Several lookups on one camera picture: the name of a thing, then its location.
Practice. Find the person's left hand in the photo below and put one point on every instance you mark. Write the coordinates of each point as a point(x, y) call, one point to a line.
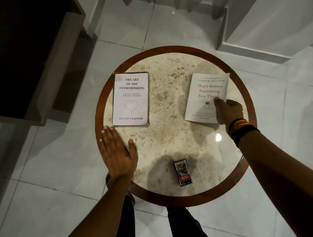
point(118, 161)

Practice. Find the person's right hand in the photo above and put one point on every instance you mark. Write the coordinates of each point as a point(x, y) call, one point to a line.
point(231, 112)

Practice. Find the person's left little finger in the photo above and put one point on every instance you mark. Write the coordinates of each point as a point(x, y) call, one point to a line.
point(102, 149)

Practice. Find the person's left thumb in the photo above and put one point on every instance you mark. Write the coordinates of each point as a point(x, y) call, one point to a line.
point(133, 149)

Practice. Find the person's left middle finger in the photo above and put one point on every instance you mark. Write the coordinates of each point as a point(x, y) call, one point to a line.
point(111, 139)

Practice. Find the person's right thumb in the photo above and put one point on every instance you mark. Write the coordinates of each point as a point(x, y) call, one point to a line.
point(219, 105)

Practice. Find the white book with red title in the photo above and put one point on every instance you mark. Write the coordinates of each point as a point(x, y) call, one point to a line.
point(203, 97)

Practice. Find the person's right forearm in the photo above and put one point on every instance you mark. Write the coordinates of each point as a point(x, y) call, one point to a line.
point(276, 175)

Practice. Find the person's left forearm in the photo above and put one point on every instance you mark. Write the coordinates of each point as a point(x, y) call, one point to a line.
point(102, 210)

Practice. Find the orange striped thread wristband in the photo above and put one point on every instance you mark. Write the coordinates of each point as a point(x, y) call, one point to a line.
point(240, 126)

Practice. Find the black wristband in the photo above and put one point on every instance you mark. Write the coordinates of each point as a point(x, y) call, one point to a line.
point(244, 135)

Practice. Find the white book with heart outline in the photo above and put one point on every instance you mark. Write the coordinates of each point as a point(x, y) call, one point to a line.
point(130, 100)

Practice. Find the small cigarette pack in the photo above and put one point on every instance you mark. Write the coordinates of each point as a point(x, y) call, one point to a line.
point(183, 172)

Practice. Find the round wood-rimmed marble table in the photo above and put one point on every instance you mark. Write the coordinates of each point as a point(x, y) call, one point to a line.
point(171, 50)

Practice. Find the dark trousers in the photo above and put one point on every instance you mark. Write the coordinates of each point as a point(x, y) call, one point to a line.
point(183, 224)

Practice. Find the dark wooden cabinet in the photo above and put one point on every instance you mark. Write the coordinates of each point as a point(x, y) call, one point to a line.
point(24, 61)

